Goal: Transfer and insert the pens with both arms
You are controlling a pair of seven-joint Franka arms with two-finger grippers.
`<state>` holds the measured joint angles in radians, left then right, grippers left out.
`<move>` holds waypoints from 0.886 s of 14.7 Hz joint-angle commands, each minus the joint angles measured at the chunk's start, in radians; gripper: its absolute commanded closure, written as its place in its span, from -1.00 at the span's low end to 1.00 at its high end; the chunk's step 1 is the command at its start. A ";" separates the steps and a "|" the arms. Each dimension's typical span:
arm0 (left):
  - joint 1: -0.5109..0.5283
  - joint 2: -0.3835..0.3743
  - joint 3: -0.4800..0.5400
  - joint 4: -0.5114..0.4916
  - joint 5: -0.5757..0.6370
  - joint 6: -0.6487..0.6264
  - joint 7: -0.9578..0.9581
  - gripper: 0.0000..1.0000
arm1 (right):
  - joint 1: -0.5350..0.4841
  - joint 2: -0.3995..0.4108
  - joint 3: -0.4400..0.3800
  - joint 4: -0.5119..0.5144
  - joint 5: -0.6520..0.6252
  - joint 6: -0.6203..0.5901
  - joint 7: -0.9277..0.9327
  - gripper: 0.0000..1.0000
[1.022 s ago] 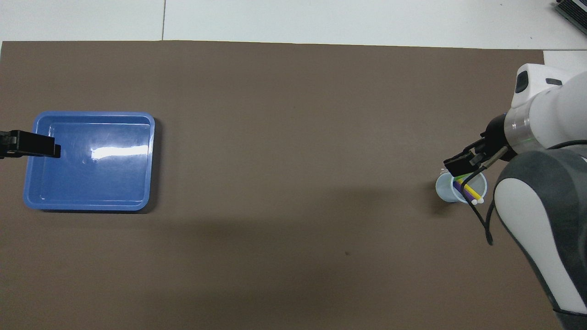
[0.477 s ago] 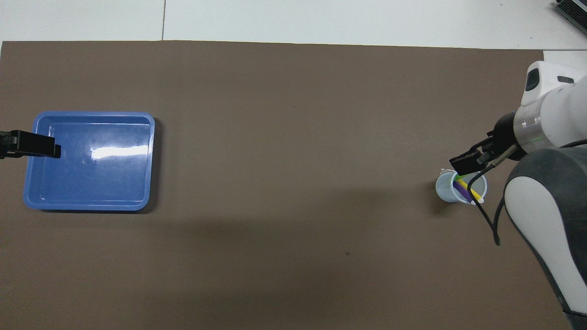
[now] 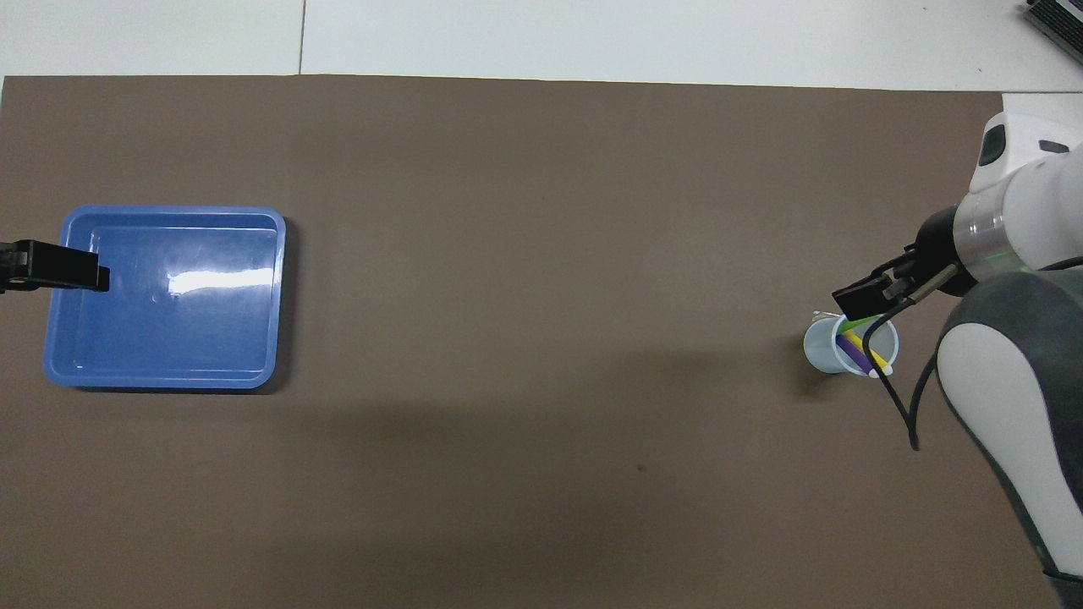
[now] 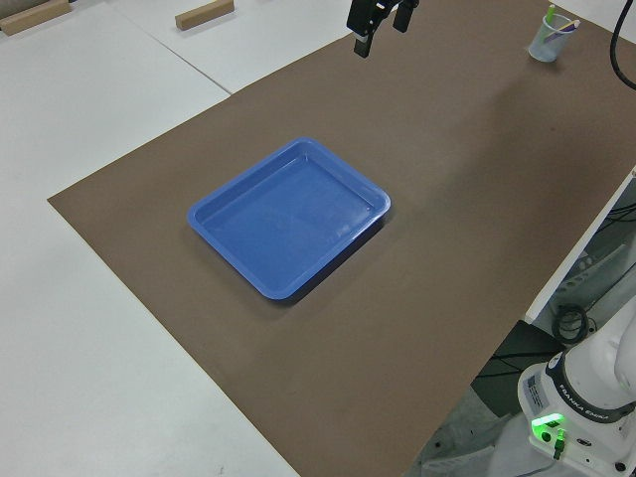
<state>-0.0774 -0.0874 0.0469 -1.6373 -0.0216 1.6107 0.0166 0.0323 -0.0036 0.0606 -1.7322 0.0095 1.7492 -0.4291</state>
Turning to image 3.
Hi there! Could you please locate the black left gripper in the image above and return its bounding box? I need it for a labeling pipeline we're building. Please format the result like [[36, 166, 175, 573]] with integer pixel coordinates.
[[0, 239, 112, 294]]

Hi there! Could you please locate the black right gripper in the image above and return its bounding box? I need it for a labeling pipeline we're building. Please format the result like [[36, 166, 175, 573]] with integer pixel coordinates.
[[832, 206, 978, 321]]

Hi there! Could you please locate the yellow pen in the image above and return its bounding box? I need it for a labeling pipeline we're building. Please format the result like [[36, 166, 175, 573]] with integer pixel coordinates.
[[846, 332, 893, 373]]

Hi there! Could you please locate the purple pen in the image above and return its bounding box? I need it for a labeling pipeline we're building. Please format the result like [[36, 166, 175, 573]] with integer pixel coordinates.
[[836, 335, 883, 378]]

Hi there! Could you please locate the translucent plastic cup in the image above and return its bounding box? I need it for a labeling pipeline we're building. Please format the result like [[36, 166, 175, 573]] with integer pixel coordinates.
[[803, 308, 899, 377]]

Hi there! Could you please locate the blue plastic tray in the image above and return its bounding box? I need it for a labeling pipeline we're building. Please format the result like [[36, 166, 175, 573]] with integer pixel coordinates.
[[42, 206, 287, 391]]

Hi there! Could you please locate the grey ribbed device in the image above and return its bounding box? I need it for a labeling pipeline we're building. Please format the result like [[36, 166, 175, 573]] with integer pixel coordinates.
[[1022, 0, 1083, 64]]

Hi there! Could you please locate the brown table mat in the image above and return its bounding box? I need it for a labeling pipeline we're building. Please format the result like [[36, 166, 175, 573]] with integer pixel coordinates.
[[0, 74, 1065, 609]]

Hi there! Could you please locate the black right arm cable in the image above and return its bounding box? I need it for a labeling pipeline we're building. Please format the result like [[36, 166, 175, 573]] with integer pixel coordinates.
[[863, 254, 1083, 452]]

